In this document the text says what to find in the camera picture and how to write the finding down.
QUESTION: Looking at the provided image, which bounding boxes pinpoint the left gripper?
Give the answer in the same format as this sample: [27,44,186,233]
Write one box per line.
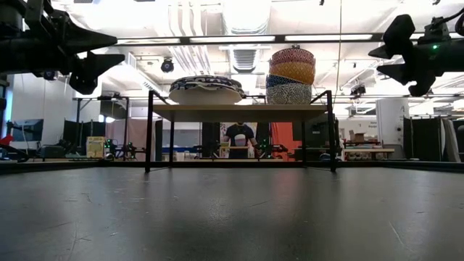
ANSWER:
[21,10,126,96]

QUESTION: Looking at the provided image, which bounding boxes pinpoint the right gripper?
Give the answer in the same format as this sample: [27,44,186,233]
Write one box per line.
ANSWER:
[367,14,449,98]

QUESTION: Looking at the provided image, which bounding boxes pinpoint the blue white patterned paper plate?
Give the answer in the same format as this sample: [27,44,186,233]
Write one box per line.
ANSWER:
[169,80,246,94]
[170,76,244,90]
[173,74,242,85]
[168,86,244,107]

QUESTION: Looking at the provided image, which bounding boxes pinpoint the orange lattice patterned bowl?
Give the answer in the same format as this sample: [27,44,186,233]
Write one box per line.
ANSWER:
[268,61,316,86]

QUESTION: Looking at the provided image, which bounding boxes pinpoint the red wave patterned bowl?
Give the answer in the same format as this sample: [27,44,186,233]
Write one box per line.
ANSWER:
[269,46,316,67]

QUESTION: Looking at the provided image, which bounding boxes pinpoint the grey floral patterned bowl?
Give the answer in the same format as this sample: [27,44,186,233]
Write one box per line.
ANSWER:
[265,83,313,106]

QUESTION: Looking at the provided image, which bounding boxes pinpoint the blue lattice patterned bowl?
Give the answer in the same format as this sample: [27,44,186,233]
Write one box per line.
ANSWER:
[265,73,313,89]

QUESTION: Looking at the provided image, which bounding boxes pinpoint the wooden shelf with black legs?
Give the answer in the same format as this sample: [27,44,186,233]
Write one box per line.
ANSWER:
[144,89,337,174]

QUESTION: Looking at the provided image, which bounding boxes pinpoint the white cabinet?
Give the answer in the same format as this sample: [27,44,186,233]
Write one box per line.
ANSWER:
[376,97,410,148]

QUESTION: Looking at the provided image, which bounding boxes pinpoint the black partition panels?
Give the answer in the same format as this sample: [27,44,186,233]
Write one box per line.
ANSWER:
[402,116,464,162]

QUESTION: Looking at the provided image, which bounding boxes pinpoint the cardboard box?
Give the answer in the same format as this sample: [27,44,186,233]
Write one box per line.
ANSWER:
[348,129,367,144]

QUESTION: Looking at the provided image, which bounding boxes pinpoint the yellow box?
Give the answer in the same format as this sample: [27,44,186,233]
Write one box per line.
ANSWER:
[86,136,107,160]

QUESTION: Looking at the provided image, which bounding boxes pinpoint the dark background screen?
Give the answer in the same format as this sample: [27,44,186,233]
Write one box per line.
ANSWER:
[9,118,45,144]

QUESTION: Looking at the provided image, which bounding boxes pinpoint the red curtain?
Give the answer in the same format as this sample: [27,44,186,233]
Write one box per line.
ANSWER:
[270,122,304,161]

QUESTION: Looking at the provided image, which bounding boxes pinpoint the person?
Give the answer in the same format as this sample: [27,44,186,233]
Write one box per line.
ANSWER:
[221,122,259,160]

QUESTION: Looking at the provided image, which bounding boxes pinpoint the wooden background table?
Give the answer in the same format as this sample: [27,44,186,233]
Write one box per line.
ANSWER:
[217,144,262,160]

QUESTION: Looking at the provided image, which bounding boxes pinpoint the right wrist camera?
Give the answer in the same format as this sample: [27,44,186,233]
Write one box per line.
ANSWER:
[420,16,449,41]

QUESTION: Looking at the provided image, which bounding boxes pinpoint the black dome camera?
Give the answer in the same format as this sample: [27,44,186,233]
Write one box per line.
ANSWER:
[160,57,175,74]

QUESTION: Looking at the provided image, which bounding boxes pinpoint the black overhead frame bar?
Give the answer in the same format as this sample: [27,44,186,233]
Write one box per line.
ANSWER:
[115,33,386,46]

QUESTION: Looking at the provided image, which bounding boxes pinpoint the silver air duct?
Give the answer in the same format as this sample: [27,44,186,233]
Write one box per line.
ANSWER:
[223,0,272,36]

